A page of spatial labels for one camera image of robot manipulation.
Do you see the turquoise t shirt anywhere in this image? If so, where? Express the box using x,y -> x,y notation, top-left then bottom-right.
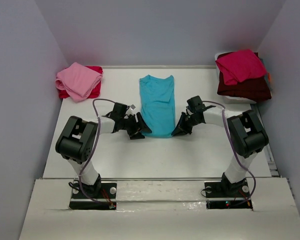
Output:
139,75 -> 176,138

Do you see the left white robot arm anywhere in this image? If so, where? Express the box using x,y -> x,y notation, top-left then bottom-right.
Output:
55,102 -> 152,198

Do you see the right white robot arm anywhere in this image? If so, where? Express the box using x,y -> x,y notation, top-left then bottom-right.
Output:
171,95 -> 269,196

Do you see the white perforated basket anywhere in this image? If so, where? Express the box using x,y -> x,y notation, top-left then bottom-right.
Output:
213,52 -> 273,105

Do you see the magenta t shirt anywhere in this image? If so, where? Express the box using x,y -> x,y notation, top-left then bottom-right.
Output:
215,49 -> 267,86

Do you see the dark red t shirt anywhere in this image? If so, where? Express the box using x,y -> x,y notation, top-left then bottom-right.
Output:
217,51 -> 273,103

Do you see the pink folded t shirt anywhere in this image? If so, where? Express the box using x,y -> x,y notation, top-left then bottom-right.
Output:
55,61 -> 102,103

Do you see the red folded t shirt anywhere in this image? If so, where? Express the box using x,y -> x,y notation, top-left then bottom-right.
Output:
57,65 -> 104,100

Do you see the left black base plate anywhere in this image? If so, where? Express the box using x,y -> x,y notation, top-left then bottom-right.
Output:
68,179 -> 117,211

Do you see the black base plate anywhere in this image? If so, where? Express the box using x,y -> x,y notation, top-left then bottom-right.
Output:
68,179 -> 117,211
200,180 -> 253,210

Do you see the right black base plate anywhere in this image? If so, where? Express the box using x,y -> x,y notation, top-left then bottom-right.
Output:
200,180 -> 253,210

